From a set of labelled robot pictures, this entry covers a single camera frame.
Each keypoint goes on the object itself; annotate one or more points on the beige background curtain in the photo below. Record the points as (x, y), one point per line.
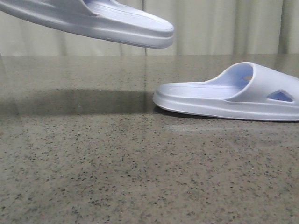
(202, 27)

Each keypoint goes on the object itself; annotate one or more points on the light blue slipper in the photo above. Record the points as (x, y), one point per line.
(101, 19)
(243, 91)

